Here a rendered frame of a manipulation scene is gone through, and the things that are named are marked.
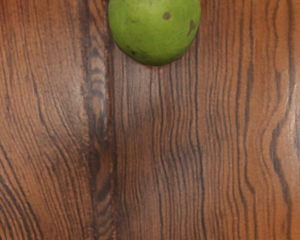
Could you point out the green spotted fruit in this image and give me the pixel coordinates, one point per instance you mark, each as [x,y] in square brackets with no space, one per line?
[153,32]

